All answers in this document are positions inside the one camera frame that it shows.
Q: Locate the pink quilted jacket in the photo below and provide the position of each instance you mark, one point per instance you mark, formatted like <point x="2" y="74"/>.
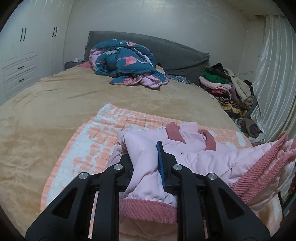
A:
<point x="255" y="174"/>

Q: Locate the blue flamingo quilt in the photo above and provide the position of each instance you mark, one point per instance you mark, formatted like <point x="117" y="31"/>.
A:
<point x="126" y="63"/>

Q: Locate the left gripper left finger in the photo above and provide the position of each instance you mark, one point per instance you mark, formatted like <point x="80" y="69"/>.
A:
<point x="89" y="205"/>

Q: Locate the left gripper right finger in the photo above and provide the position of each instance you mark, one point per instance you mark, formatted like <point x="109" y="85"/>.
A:
<point x="207" y="209"/>

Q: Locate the shiny cream curtain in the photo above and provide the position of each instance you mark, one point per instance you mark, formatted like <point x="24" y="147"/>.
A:
<point x="274" y="83"/>

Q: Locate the orange plaid cloud blanket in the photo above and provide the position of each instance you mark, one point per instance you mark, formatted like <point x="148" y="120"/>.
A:
<point x="92" y="144"/>

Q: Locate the pile of folded clothes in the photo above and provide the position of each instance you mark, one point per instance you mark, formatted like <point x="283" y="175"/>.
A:
<point x="235" y="96"/>

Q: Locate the grey headboard cover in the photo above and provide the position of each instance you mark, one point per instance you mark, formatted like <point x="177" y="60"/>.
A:
<point x="174" y="58"/>

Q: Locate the bag of clothes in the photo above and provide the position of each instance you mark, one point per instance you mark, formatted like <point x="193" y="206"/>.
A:
<point x="250" y="130"/>

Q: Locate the tan bed cover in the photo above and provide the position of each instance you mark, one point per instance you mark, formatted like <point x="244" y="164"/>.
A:
<point x="37" y="123"/>

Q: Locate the dark patterned pillow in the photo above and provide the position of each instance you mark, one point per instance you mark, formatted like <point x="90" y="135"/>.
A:
<point x="177" y="78"/>

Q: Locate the white wardrobe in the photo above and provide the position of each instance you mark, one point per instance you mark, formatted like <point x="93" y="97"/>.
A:
<point x="32" y="44"/>

